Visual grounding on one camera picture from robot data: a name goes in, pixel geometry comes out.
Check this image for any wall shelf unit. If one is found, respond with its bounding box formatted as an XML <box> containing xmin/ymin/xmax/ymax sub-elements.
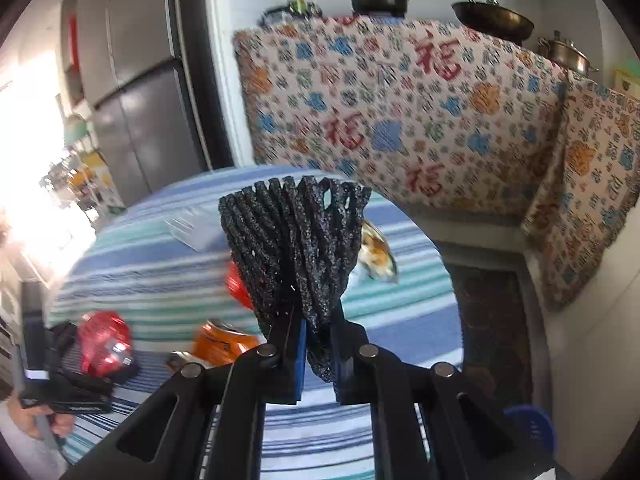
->
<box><xmin>60</xmin><ymin>0</ymin><xmax>85</xmax><ymax>106</ymax></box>

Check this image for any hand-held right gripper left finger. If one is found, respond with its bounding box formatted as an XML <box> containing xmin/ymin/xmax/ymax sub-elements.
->
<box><xmin>60</xmin><ymin>310</ymin><xmax>308</xmax><ymax>480</ymax></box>

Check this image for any yellow cardboard box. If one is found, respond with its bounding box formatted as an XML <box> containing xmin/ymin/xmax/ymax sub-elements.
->
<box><xmin>80</xmin><ymin>152</ymin><xmax>127</xmax><ymax>213</ymax></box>

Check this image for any blue plastic basket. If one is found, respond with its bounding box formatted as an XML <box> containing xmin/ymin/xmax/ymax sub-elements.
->
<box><xmin>502</xmin><ymin>404</ymin><xmax>557</xmax><ymax>461</ymax></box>

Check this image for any red shiny snack packet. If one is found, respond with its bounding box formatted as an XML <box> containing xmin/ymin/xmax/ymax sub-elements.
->
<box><xmin>77</xmin><ymin>311</ymin><xmax>135</xmax><ymax>377</ymax></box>

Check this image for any clear plastic box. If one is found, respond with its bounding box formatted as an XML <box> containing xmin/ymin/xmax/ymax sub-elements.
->
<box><xmin>167</xmin><ymin>205</ymin><xmax>226</xmax><ymax>253</ymax></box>

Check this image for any large printed blanket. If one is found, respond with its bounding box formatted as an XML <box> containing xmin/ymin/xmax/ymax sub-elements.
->
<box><xmin>232</xmin><ymin>12</ymin><xmax>571</xmax><ymax>213</ymax></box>

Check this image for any small printed blanket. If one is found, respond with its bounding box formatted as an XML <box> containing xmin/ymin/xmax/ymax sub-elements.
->
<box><xmin>520</xmin><ymin>70</ymin><xmax>640</xmax><ymax>311</ymax></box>

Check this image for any dark metal wok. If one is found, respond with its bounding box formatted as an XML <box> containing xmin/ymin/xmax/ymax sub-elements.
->
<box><xmin>451</xmin><ymin>0</ymin><xmax>536</xmax><ymax>43</ymax></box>

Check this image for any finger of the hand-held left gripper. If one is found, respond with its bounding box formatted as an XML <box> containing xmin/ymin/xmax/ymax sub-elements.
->
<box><xmin>107</xmin><ymin>357</ymin><xmax>142</xmax><ymax>387</ymax></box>
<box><xmin>47</xmin><ymin>321</ymin><xmax>83</xmax><ymax>367</ymax></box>

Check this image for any green yellow box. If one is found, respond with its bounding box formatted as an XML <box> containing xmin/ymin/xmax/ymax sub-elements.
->
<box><xmin>614</xmin><ymin>67</ymin><xmax>640</xmax><ymax>102</ymax></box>

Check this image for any patterned floor mat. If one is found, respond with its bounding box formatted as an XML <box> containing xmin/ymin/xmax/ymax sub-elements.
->
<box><xmin>450</xmin><ymin>265</ymin><xmax>533</xmax><ymax>411</ymax></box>

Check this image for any blue striped tablecloth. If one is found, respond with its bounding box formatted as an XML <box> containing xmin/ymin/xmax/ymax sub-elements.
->
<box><xmin>47</xmin><ymin>165</ymin><xmax>466</xmax><ymax>480</ymax></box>

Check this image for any person's left hand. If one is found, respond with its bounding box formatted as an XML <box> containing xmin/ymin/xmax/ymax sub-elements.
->
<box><xmin>20</xmin><ymin>397</ymin><xmax>76</xmax><ymax>441</ymax></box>

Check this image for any orange snack wrapper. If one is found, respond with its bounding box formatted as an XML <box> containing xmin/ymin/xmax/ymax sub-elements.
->
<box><xmin>192</xmin><ymin>320</ymin><xmax>261</xmax><ymax>366</ymax></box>

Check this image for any steel pot with lid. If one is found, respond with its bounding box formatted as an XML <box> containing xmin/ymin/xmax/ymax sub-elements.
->
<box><xmin>537</xmin><ymin>31</ymin><xmax>600</xmax><ymax>77</ymax></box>

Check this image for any black mesh net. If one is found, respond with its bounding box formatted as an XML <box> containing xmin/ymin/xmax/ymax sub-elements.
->
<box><xmin>218</xmin><ymin>175</ymin><xmax>373</xmax><ymax>383</ymax></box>

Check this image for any white kitchen cabinet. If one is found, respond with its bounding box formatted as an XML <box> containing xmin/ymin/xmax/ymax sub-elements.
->
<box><xmin>520</xmin><ymin>250</ymin><xmax>640</xmax><ymax>480</ymax></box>

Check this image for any grey refrigerator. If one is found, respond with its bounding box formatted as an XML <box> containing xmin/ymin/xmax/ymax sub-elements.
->
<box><xmin>75</xmin><ymin>0</ymin><xmax>226</xmax><ymax>206</ymax></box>

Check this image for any rack with green basins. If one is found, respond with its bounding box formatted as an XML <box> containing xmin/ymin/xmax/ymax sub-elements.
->
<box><xmin>62</xmin><ymin>114</ymin><xmax>95</xmax><ymax>153</ymax></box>

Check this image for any silver yellow snack packet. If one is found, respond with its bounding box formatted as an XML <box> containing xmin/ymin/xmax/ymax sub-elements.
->
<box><xmin>352</xmin><ymin>220</ymin><xmax>398</xmax><ymax>281</ymax></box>

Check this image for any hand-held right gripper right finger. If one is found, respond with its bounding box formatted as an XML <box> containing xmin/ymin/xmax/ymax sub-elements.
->
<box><xmin>330</xmin><ymin>305</ymin><xmax>571</xmax><ymax>480</ymax></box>

